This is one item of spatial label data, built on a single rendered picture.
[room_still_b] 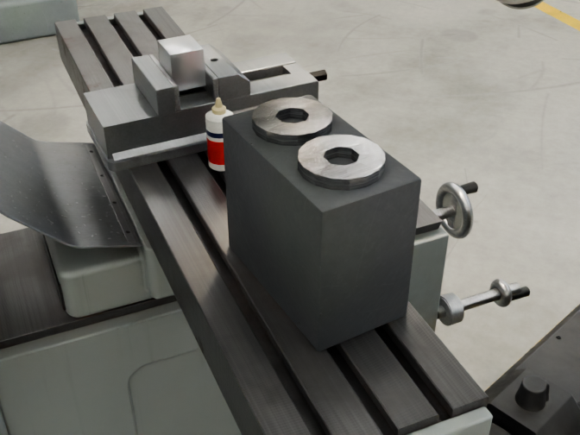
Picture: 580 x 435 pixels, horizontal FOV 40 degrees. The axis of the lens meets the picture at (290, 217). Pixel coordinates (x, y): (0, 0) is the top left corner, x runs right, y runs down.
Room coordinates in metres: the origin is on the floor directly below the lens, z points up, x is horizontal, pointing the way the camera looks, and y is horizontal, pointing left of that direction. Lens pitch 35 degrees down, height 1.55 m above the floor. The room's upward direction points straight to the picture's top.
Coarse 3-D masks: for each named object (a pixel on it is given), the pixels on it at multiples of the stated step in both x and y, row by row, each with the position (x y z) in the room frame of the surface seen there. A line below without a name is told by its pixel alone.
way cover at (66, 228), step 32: (0, 128) 1.12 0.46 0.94; (0, 160) 1.00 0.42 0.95; (32, 160) 1.07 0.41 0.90; (64, 160) 1.12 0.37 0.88; (96, 160) 1.14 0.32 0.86; (0, 192) 0.89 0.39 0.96; (32, 192) 0.96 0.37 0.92; (64, 192) 1.01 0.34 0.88; (96, 192) 1.03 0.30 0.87; (32, 224) 0.86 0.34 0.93; (64, 224) 0.92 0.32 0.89; (96, 224) 0.94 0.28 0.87; (128, 224) 0.96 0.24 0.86
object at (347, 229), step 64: (256, 128) 0.76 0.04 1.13; (320, 128) 0.76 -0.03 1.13; (256, 192) 0.73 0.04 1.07; (320, 192) 0.65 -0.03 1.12; (384, 192) 0.65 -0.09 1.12; (256, 256) 0.74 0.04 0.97; (320, 256) 0.62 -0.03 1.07; (384, 256) 0.66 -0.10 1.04; (320, 320) 0.62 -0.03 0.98; (384, 320) 0.66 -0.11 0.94
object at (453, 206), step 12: (444, 192) 1.34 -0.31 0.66; (456, 192) 1.30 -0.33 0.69; (468, 192) 1.32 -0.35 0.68; (444, 204) 1.34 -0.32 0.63; (456, 204) 1.31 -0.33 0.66; (468, 204) 1.28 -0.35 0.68; (444, 216) 1.30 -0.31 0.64; (456, 216) 1.30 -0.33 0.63; (468, 216) 1.27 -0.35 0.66; (444, 228) 1.32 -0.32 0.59; (456, 228) 1.30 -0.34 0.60; (468, 228) 1.26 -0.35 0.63
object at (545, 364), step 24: (576, 312) 1.06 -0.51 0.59; (552, 336) 1.00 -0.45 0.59; (576, 336) 1.00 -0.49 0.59; (528, 360) 0.94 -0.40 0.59; (552, 360) 0.94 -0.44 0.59; (576, 360) 0.94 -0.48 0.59; (504, 384) 0.88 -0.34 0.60; (528, 384) 0.84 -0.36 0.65; (552, 384) 0.87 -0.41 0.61; (576, 384) 0.89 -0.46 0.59; (504, 408) 0.82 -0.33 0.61; (528, 408) 0.82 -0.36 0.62; (552, 408) 0.82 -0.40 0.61; (576, 408) 0.83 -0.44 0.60; (528, 432) 0.78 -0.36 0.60; (552, 432) 0.79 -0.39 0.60; (576, 432) 0.80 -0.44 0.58
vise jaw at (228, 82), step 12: (204, 48) 1.17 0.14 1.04; (216, 48) 1.19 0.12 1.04; (216, 60) 1.14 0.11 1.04; (228, 60) 1.15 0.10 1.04; (216, 72) 1.09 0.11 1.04; (228, 72) 1.09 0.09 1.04; (240, 72) 1.11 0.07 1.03; (216, 84) 1.07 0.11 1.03; (228, 84) 1.08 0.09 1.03; (240, 84) 1.09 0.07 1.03; (216, 96) 1.07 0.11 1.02; (228, 96) 1.08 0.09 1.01; (240, 96) 1.09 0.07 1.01
